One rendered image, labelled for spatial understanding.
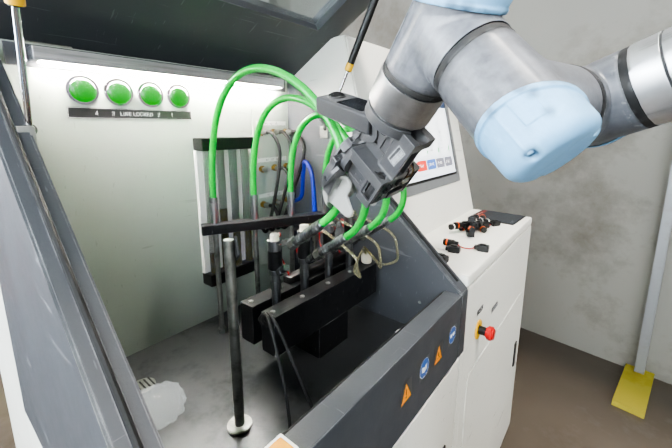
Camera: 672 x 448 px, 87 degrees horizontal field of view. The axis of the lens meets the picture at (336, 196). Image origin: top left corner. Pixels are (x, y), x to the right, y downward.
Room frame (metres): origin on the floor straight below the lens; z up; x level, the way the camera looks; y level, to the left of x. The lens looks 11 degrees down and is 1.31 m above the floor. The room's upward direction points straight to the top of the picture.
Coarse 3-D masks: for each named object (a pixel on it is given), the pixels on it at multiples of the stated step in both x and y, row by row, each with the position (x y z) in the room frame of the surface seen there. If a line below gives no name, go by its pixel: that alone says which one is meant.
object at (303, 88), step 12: (240, 72) 0.68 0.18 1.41; (252, 72) 0.67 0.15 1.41; (264, 72) 0.65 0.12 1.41; (276, 72) 0.62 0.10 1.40; (288, 72) 0.61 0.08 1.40; (228, 84) 0.71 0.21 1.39; (300, 84) 0.59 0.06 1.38; (312, 96) 0.57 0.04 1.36; (216, 108) 0.74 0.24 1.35; (216, 120) 0.75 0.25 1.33; (324, 120) 0.55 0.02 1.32; (216, 132) 0.76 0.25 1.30; (336, 132) 0.54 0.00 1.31; (336, 144) 0.54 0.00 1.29; (324, 216) 0.56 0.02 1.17
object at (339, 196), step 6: (336, 180) 0.48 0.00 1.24; (342, 180) 0.48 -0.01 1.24; (348, 180) 0.48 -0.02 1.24; (336, 186) 0.50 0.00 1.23; (342, 186) 0.49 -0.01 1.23; (348, 186) 0.48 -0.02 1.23; (324, 192) 0.51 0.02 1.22; (330, 192) 0.50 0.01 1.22; (336, 192) 0.50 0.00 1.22; (342, 192) 0.49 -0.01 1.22; (348, 192) 0.48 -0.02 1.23; (324, 198) 0.52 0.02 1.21; (330, 198) 0.51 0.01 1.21; (336, 198) 0.50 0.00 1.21; (342, 198) 0.49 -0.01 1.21; (348, 198) 0.49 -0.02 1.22; (330, 204) 0.54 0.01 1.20; (336, 204) 0.51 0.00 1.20; (342, 204) 0.50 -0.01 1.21; (348, 204) 0.49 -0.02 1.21; (342, 210) 0.50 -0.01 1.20; (348, 210) 0.49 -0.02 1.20; (348, 216) 0.49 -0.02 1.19
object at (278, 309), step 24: (336, 264) 0.83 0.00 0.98; (360, 264) 0.83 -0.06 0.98; (288, 288) 0.70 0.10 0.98; (312, 288) 0.70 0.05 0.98; (336, 288) 0.72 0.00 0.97; (360, 288) 0.79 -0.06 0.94; (288, 312) 0.61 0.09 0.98; (312, 312) 0.66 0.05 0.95; (336, 312) 0.72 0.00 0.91; (264, 336) 0.60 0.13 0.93; (288, 336) 0.60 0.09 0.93; (312, 336) 0.68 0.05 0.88; (336, 336) 0.72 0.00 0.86
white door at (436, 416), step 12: (456, 360) 0.73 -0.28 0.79; (456, 372) 0.73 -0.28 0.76; (444, 384) 0.67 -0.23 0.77; (456, 384) 0.73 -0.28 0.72; (432, 396) 0.62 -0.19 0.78; (444, 396) 0.67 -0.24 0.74; (432, 408) 0.62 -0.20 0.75; (444, 408) 0.68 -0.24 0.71; (420, 420) 0.58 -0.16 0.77; (432, 420) 0.63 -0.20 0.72; (444, 420) 0.68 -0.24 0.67; (408, 432) 0.54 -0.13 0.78; (420, 432) 0.58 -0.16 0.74; (432, 432) 0.63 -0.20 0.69; (444, 432) 0.68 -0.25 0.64; (396, 444) 0.51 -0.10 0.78; (408, 444) 0.54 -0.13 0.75; (420, 444) 0.58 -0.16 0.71; (432, 444) 0.63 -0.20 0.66; (444, 444) 0.69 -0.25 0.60
